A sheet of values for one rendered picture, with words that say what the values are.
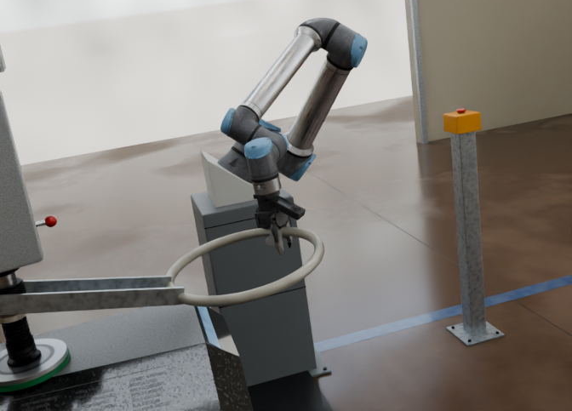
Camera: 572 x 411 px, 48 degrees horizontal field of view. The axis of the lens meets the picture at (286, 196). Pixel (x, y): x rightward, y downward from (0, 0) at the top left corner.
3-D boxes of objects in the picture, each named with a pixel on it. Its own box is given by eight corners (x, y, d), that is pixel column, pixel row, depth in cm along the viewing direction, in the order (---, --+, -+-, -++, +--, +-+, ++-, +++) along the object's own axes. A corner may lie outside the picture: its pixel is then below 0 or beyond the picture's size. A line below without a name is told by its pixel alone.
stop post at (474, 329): (505, 336, 303) (494, 110, 274) (467, 346, 298) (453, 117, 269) (481, 319, 322) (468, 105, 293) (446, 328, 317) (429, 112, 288)
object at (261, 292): (200, 329, 161) (197, 319, 160) (145, 274, 203) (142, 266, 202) (357, 258, 181) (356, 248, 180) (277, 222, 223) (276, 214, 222)
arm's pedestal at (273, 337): (208, 351, 329) (178, 193, 306) (300, 327, 340) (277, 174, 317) (225, 402, 282) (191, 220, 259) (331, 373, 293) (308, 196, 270)
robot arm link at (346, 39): (275, 153, 294) (342, 14, 245) (307, 173, 293) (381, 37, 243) (261, 169, 282) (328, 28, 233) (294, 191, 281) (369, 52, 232)
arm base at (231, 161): (211, 157, 288) (222, 139, 287) (244, 175, 298) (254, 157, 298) (225, 170, 272) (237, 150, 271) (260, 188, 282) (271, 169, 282)
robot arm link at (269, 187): (283, 173, 207) (268, 183, 199) (287, 186, 208) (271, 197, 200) (260, 174, 211) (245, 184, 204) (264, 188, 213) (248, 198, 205)
